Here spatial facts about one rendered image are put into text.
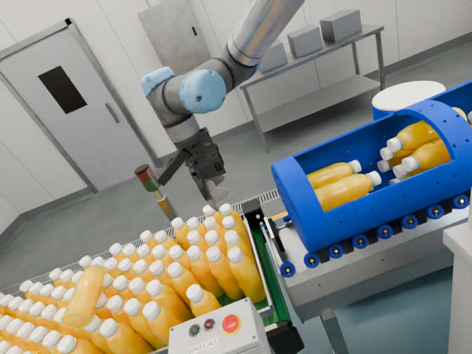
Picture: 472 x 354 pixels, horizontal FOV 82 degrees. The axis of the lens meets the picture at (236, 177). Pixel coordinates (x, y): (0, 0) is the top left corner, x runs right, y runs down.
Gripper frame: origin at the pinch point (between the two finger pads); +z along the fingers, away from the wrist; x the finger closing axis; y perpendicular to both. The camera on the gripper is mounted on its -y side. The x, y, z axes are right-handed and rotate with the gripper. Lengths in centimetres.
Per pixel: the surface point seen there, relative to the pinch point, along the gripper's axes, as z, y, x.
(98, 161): 74, -195, 346
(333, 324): 65, 19, -7
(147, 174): -0.4, -24.5, 35.6
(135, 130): 53, -118, 338
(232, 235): 13.2, 0.5, -0.7
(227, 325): 11.9, -4.4, -27.5
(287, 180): 0.6, 20.7, -3.3
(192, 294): 13.2, -13.0, -15.4
